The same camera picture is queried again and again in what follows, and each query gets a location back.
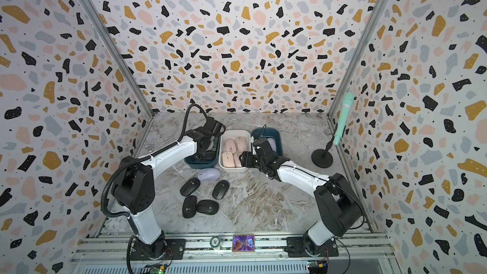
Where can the round green button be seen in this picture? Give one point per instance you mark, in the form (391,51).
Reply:
(216,243)

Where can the black mouse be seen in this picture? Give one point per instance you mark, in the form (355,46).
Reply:
(209,156)
(220,190)
(190,187)
(208,207)
(189,208)

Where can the purple mouse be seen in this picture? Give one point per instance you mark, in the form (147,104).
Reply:
(209,174)
(272,143)

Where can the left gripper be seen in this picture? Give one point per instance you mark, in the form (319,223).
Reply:
(217,143)

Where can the left teal storage box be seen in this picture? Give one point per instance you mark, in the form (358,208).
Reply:
(196,163)

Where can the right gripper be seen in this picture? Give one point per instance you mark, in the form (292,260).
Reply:
(249,158)

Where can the aluminium front rail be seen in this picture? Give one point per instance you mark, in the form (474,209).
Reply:
(359,252)

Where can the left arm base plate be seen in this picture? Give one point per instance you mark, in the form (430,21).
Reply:
(168,249)

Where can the pink mouse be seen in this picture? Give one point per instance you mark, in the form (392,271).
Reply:
(242,144)
(227,160)
(230,146)
(237,160)

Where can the right teal storage box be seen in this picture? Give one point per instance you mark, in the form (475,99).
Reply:
(266,132)

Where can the teal storage box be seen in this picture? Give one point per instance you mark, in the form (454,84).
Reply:
(196,163)
(266,132)

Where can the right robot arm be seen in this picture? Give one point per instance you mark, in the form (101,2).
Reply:
(337,204)

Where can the small colourful screen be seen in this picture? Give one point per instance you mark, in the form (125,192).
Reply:
(243,243)

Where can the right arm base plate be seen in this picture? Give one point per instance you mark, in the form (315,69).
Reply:
(299,247)

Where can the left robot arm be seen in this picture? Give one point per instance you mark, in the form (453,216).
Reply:
(130,191)

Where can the green microphone on stand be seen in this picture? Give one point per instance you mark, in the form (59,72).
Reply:
(322,157)

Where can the white storage box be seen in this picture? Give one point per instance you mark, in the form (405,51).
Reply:
(233,134)

